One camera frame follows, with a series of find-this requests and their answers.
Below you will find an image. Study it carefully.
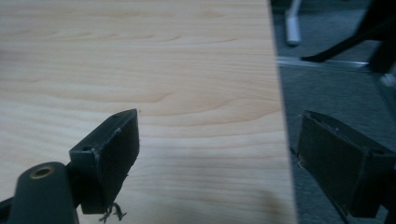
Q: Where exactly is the metal floor rail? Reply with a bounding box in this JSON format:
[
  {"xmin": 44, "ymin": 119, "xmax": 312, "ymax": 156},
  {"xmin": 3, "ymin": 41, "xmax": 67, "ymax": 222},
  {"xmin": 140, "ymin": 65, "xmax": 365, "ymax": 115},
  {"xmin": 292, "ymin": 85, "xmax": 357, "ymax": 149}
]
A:
[{"xmin": 276, "ymin": 56, "xmax": 372, "ymax": 73}]

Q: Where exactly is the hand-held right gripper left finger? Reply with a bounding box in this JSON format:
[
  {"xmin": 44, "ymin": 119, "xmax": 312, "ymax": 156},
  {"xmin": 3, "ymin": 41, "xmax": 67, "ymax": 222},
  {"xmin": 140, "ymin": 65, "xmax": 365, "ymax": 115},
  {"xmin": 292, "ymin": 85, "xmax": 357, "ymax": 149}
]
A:
[{"xmin": 68, "ymin": 108, "xmax": 141, "ymax": 223}]

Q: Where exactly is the white table leg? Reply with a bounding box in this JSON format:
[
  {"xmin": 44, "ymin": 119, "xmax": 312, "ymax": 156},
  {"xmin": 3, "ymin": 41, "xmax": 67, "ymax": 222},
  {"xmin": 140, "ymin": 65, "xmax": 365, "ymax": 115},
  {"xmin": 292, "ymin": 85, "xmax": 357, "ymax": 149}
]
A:
[{"xmin": 284, "ymin": 0, "xmax": 304, "ymax": 48}]

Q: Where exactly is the black stand leg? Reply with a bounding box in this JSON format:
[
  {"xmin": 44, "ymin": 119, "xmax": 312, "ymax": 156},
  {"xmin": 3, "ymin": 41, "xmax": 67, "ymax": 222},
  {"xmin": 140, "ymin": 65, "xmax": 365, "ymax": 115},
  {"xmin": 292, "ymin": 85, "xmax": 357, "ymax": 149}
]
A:
[{"xmin": 300, "ymin": 0, "xmax": 396, "ymax": 75}]

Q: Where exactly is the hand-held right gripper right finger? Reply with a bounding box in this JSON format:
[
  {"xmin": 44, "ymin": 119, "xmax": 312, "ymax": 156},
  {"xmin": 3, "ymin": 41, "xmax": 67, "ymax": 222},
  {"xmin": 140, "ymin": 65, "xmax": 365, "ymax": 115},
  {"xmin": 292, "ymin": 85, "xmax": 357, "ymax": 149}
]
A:
[{"xmin": 295, "ymin": 109, "xmax": 396, "ymax": 219}]

